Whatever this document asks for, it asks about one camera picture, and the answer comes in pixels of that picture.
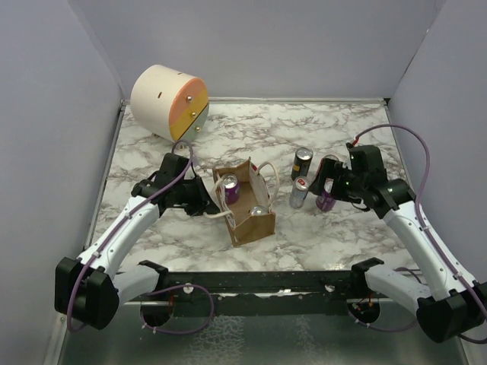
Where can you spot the purple beverage can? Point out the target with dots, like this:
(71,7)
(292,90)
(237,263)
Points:
(325,202)
(231,187)

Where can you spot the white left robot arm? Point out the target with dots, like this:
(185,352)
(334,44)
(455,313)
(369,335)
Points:
(90,289)

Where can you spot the silver slim energy can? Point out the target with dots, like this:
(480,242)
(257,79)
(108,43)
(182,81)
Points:
(299,192)

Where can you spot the silver top can in bag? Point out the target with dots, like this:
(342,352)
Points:
(258,210)

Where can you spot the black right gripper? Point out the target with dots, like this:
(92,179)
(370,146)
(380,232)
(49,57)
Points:
(331,169)

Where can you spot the round pastel drawer cabinet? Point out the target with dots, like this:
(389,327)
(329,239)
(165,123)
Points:
(169,103)

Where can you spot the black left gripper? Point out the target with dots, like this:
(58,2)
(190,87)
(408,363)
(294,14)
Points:
(205,204)

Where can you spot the red cola can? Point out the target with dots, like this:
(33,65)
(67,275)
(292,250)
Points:
(328,162)

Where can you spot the jute watermelon canvas bag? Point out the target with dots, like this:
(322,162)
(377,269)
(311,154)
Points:
(259,185)

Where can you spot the black yellow beverage can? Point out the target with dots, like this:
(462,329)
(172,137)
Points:
(302,161)

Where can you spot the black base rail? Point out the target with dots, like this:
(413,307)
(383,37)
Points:
(254,293)

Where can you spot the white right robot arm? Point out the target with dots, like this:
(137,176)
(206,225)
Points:
(451,301)

